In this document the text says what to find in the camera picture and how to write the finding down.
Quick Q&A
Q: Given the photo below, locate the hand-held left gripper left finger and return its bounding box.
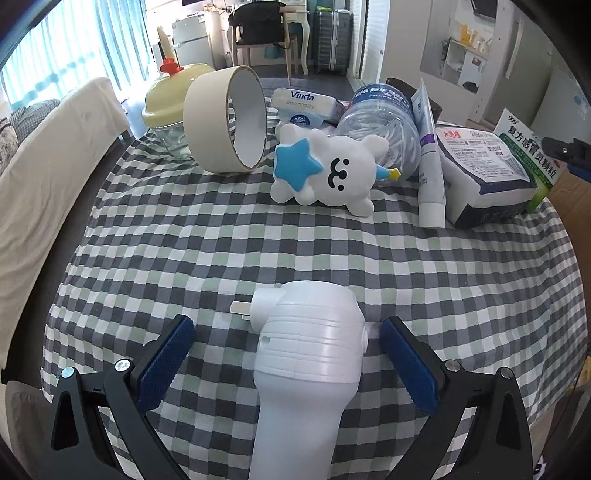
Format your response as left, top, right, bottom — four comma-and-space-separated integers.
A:
50, 315, 195, 480

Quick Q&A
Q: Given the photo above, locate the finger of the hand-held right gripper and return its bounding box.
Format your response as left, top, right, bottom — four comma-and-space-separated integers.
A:
541, 136, 591, 178

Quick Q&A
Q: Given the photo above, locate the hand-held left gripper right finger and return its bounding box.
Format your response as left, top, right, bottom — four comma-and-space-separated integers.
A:
379, 316, 532, 480

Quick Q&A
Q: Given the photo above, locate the green and white medicine box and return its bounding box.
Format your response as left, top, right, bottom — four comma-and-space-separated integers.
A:
494, 108, 561, 214

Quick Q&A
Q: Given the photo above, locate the white and navy packet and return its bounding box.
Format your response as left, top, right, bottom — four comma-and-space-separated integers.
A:
434, 124, 540, 230

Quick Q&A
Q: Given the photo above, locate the white hair dryer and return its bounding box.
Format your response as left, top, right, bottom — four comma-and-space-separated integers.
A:
231, 279, 370, 480

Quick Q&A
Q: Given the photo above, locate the white toothpaste tube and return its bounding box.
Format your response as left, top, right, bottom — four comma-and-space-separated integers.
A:
411, 78, 448, 229

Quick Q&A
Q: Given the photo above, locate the clear jar of cotton swabs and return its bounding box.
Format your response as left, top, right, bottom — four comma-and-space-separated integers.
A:
335, 83, 423, 178

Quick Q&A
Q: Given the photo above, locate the white toy with blue star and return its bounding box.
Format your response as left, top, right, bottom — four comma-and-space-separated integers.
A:
269, 122, 402, 217

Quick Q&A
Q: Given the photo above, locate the beige tape roll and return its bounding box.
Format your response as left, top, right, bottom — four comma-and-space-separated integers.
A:
184, 65, 269, 175

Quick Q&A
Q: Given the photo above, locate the white tissue pack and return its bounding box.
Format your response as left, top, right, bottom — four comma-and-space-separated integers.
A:
270, 88, 345, 125

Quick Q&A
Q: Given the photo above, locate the white panel with blue sticker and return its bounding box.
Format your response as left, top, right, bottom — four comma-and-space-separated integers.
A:
531, 65, 591, 139

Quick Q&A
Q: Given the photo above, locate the grey white checkered tablecloth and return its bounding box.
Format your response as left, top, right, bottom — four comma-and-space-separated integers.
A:
39, 99, 587, 480

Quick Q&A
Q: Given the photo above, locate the white shelf unit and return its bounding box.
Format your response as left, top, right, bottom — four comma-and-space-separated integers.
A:
445, 28, 490, 88

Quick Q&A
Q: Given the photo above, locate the white bed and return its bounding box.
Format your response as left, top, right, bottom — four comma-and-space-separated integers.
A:
0, 76, 132, 365

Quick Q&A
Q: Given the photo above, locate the grey suitcase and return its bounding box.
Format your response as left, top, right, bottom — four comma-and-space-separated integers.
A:
314, 9, 334, 73
333, 8, 352, 75

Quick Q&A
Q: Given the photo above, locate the glass jar with yellow lid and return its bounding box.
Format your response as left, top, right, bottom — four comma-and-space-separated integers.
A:
141, 25, 218, 161

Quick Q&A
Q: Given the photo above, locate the grey patterned blanket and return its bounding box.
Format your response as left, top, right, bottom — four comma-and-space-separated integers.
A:
0, 98, 61, 176

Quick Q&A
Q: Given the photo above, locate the white desk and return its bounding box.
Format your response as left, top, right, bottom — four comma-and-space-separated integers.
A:
231, 0, 311, 75

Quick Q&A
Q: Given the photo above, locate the white mini fridge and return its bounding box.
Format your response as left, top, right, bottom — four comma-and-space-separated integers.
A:
172, 14, 215, 70

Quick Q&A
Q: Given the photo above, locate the black jacket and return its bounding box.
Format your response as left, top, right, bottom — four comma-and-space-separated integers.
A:
228, 2, 287, 47

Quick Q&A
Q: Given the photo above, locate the teal curtain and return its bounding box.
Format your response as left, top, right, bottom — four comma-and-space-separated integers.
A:
0, 0, 153, 107

